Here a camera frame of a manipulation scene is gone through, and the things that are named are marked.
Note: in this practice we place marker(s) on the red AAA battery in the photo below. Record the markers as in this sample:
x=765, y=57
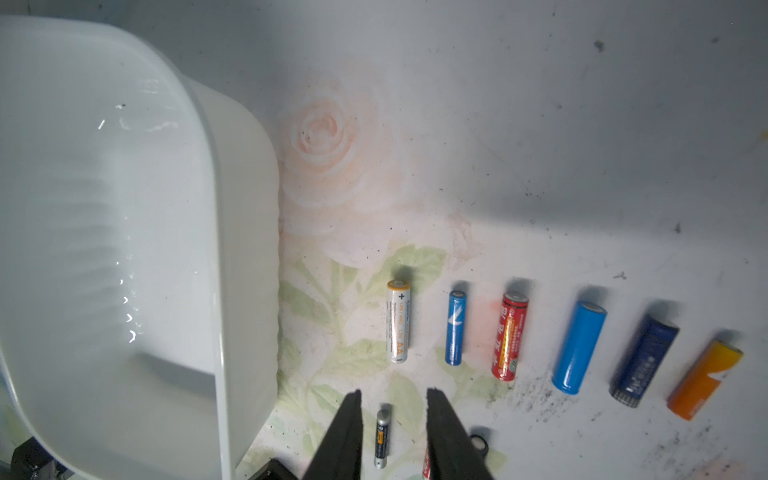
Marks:
x=426, y=467

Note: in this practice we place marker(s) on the dark blue AAA battery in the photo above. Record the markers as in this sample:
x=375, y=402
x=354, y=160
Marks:
x=642, y=360

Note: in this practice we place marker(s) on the white plastic storage box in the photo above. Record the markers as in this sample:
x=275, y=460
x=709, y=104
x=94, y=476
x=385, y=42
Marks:
x=139, y=256

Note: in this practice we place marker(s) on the black copper Duracell battery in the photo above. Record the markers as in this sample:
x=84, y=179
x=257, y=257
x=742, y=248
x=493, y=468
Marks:
x=480, y=444

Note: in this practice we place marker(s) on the white orange AA battery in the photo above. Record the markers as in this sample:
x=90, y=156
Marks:
x=398, y=308

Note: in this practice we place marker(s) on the floral table mat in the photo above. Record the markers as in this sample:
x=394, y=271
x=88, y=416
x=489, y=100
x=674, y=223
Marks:
x=613, y=152

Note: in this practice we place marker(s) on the red AA battery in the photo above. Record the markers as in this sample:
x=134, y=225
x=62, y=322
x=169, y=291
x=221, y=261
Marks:
x=514, y=309

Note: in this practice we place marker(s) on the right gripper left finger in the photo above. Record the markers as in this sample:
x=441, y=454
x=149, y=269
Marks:
x=339, y=455

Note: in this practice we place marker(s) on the black silver AAA battery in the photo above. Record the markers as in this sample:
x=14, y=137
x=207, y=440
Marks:
x=383, y=422

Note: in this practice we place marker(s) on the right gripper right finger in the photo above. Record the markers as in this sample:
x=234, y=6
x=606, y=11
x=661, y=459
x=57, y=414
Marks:
x=452, y=455

